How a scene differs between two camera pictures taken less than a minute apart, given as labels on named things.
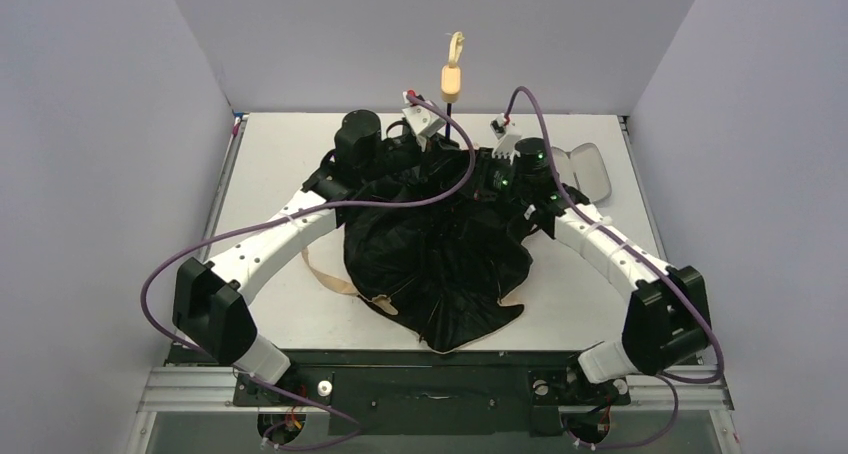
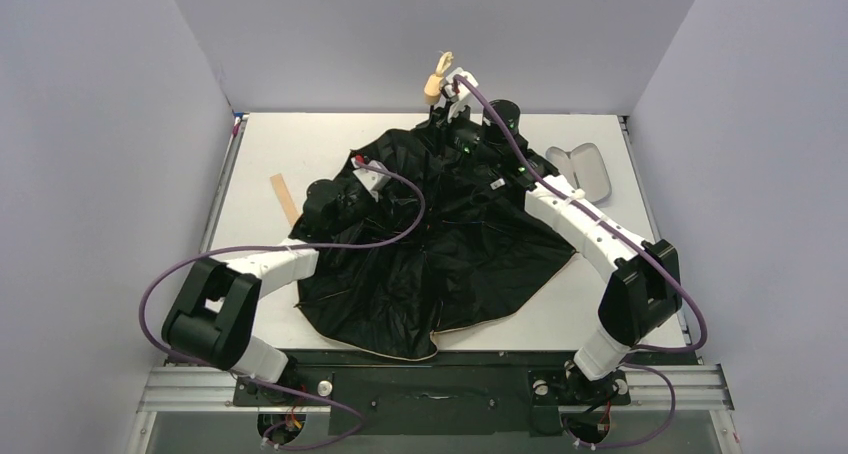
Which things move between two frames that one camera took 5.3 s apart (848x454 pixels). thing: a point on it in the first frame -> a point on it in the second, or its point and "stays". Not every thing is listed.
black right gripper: [488, 170] -> [442, 108]
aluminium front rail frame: [195, 387] stays
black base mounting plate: [436, 392] stays
